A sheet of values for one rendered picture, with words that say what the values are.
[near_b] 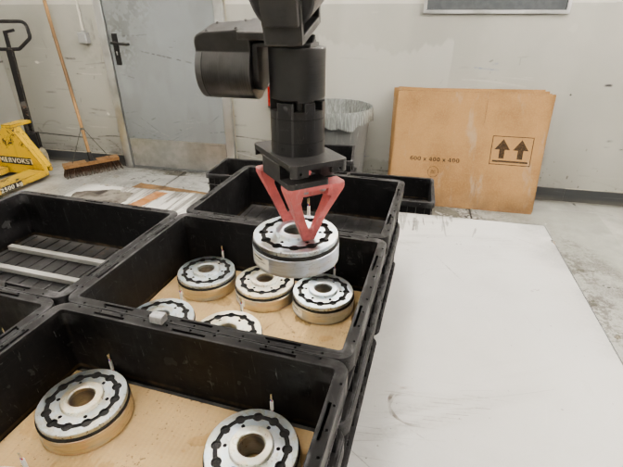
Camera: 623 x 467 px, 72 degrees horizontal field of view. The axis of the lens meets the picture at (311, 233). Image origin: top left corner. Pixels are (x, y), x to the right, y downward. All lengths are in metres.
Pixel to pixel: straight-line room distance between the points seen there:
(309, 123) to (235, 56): 0.09
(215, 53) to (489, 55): 3.00
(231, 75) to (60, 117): 4.23
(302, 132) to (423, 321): 0.60
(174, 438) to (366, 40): 3.06
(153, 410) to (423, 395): 0.43
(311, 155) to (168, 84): 3.47
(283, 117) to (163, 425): 0.39
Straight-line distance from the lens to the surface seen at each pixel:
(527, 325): 1.01
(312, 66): 0.43
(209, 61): 0.46
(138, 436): 0.60
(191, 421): 0.59
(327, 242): 0.49
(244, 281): 0.75
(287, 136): 0.44
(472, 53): 3.37
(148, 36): 3.91
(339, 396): 0.46
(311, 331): 0.69
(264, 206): 1.11
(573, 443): 0.82
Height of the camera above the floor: 1.28
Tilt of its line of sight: 28 degrees down
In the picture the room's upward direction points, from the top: straight up
